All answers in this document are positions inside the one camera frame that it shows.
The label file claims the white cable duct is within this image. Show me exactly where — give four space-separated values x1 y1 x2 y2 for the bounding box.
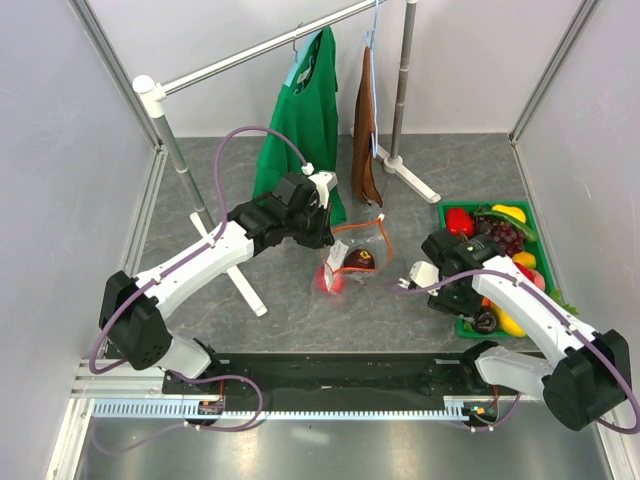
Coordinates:
93 399 471 421

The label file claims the silver clothes rack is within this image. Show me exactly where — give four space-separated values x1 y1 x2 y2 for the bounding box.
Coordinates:
116 1 441 319

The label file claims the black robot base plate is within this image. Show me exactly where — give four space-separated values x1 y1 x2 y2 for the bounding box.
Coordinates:
160 351 551 414

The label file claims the clear zip top bag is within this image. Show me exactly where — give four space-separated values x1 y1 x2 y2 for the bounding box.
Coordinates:
312 213 394 296

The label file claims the brown towel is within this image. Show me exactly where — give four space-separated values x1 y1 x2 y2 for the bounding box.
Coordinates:
351 47 383 207

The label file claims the light blue shirt hanger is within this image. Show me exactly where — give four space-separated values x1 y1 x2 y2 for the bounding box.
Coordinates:
284 31 322 94

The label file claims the aluminium frame post right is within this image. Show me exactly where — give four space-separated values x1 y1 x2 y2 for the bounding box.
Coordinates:
508 0 600 147

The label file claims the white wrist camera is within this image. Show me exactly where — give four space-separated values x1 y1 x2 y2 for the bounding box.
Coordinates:
409 260 440 289
301 162 338 209

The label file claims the green chili pepper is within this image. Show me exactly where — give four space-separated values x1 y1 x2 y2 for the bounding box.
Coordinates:
471 210 539 242

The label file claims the green t-shirt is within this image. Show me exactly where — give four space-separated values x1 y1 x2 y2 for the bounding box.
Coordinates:
253 27 338 196

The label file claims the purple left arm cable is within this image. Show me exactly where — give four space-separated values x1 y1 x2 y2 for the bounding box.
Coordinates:
88 125 314 375

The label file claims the red bell pepper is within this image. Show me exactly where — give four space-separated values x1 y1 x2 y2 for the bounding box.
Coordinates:
445 207 475 237

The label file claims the purple grape bunch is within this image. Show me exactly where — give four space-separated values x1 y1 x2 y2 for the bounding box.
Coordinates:
472 214 525 257

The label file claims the blue wire hanger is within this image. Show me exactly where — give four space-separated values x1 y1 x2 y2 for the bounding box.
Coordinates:
364 0 381 157

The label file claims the red apple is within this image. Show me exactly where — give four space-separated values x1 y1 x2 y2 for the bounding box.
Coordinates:
314 266 346 295

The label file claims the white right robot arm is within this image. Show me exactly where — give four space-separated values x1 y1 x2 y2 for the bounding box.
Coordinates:
410 229 639 431

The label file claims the green fruit tray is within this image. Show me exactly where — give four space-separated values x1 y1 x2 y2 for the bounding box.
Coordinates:
439 201 555 340

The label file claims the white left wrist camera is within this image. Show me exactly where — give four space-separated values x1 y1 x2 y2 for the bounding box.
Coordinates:
301 162 338 209

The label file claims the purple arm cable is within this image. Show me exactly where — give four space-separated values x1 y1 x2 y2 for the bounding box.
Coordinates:
88 125 314 375
385 269 640 435

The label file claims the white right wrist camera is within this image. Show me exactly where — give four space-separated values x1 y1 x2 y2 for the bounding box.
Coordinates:
409 260 440 289

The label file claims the dark purple mangosteen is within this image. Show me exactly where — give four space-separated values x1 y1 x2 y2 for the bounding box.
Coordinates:
343 248 376 270

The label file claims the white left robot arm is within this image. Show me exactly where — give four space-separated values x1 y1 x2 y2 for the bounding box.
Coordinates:
99 171 337 393

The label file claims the aluminium frame post left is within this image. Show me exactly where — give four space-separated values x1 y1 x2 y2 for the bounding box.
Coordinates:
68 0 163 149

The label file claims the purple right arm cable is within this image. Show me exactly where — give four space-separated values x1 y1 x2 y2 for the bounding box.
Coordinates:
385 269 640 435

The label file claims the aluminium frame post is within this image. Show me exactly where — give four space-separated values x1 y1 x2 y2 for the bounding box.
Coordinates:
508 0 600 147
68 0 163 149

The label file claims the yellow mango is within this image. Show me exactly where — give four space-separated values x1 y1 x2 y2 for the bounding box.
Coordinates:
491 304 526 337

